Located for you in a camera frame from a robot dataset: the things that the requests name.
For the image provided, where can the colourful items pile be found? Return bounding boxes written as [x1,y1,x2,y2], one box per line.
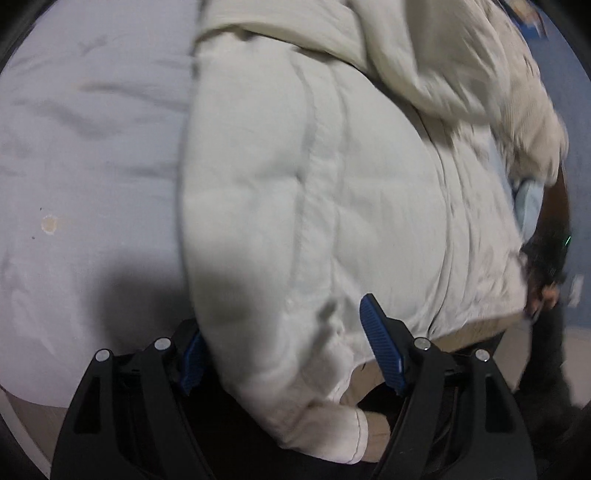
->
[501,0,547,40]

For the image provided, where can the person's right hand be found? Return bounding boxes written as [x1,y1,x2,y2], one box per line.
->
[526,281,560,318]

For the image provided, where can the light blue bed sheet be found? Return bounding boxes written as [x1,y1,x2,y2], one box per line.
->
[1,1,197,407]

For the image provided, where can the cream puffer jacket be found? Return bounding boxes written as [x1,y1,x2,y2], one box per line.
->
[180,1,568,464]

